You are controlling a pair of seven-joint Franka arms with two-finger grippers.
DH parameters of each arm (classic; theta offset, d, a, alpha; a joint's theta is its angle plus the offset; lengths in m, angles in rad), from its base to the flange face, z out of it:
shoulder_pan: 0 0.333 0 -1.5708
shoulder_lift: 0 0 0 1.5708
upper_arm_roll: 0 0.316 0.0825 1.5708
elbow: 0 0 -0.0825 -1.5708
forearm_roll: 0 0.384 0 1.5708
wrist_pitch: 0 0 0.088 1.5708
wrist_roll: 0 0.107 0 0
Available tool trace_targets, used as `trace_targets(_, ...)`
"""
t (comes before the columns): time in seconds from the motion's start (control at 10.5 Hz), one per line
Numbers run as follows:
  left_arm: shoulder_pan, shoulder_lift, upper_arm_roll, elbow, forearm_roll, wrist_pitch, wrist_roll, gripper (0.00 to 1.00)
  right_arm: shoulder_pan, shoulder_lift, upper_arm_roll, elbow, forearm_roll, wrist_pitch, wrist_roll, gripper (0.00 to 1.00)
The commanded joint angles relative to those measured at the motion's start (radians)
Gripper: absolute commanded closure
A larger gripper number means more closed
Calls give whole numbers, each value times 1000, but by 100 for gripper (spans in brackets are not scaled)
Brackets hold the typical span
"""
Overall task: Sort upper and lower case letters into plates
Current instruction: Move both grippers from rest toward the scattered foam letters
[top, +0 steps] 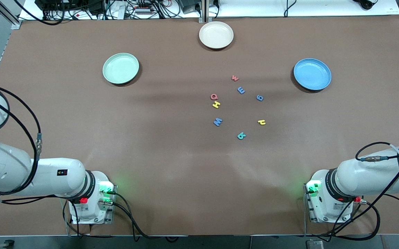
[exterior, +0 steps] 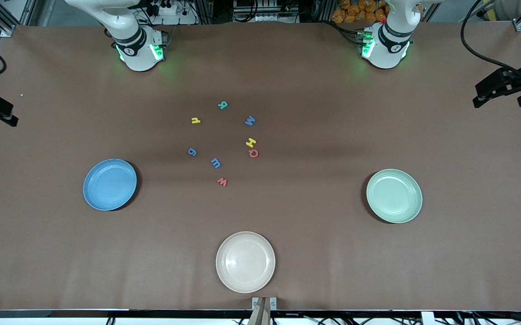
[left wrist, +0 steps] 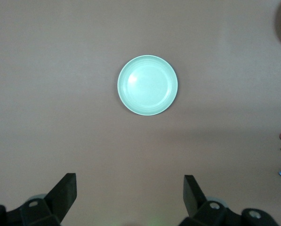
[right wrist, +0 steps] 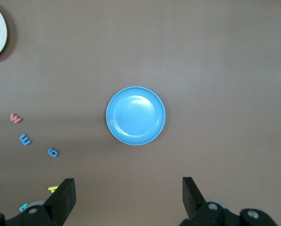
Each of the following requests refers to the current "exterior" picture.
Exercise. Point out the blue letter g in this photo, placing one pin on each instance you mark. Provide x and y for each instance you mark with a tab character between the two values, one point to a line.
190	152

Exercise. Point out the blue small letter m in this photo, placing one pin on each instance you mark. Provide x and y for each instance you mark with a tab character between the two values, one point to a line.
216	163

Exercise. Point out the teal letter R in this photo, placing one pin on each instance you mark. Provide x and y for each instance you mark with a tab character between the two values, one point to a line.
223	105

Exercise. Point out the red letter w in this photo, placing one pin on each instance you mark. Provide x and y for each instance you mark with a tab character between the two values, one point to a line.
222	182

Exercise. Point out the blue capital letter M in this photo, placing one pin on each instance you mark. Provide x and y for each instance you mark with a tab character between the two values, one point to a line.
250	120

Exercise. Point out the yellow capital letter H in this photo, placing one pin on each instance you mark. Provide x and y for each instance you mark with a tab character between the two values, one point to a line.
251	142

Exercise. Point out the red letter Q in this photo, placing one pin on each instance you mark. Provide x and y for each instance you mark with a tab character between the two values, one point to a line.
249	153

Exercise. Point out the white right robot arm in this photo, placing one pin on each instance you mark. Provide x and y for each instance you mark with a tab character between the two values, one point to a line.
138	54

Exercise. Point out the blue plate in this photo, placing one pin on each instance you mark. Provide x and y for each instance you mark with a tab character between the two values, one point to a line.
109	185

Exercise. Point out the green plate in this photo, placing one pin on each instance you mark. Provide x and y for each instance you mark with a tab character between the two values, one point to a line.
394	196

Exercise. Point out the orange snack packets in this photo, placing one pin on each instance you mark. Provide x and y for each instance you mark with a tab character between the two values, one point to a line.
355	11

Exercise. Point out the white power strip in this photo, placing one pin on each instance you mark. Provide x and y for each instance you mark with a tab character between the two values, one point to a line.
170	11

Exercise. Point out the white clamp block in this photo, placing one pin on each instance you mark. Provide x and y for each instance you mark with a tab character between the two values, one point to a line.
427	318

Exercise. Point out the grey electronics unit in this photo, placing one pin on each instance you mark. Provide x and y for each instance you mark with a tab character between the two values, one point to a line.
265	9

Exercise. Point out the beige plate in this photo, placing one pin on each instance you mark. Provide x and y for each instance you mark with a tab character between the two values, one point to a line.
245	262

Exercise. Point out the grey metal bracket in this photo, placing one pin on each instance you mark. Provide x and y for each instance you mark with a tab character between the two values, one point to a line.
255	301

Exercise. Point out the tan mounting post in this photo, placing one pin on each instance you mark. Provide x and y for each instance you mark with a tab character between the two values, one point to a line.
260	316

